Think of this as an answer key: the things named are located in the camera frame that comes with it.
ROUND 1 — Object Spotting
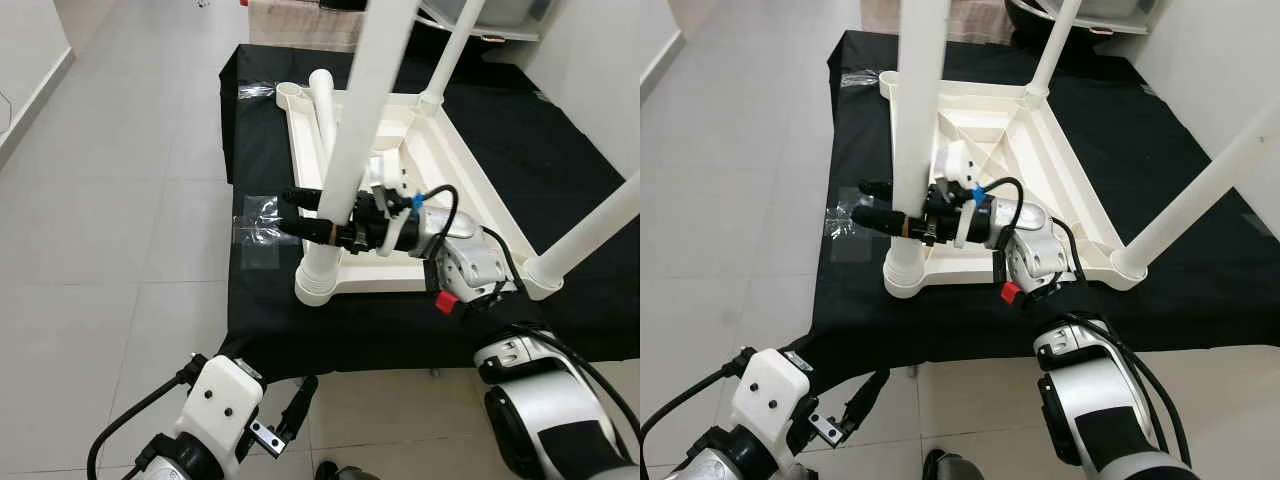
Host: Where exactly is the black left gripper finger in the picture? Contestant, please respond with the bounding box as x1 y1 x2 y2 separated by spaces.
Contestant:
285 375 319 441
842 368 891 431

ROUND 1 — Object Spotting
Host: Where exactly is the crumpled clear tape patch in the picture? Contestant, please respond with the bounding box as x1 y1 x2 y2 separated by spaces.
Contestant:
232 195 301 269
825 190 891 263

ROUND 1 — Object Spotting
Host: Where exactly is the black tablecloth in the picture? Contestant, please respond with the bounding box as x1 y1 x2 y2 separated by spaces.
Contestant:
218 42 640 386
808 30 1280 376

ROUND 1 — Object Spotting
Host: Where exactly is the grey robot right foot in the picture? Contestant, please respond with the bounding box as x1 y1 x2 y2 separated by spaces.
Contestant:
315 460 381 480
920 448 991 480

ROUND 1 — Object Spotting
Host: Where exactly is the beige textured cloth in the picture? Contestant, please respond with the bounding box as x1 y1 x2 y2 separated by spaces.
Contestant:
248 0 366 51
860 0 1011 46

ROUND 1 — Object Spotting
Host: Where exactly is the black round pan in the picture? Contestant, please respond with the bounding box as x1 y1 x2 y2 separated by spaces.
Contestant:
1005 0 1061 36

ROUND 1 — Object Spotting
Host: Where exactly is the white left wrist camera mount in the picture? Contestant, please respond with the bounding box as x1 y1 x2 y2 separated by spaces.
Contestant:
178 355 263 466
730 348 813 456

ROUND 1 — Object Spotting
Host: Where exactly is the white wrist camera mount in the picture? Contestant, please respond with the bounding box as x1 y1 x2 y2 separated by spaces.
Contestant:
178 355 263 466
365 150 426 256
940 140 991 249
730 348 813 456

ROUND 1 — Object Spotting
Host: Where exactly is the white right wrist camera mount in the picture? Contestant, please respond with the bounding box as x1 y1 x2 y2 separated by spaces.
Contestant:
940 140 991 249
365 150 426 256

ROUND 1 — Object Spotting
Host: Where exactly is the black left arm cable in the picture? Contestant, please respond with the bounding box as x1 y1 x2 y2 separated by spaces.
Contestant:
87 362 206 479
640 348 756 446

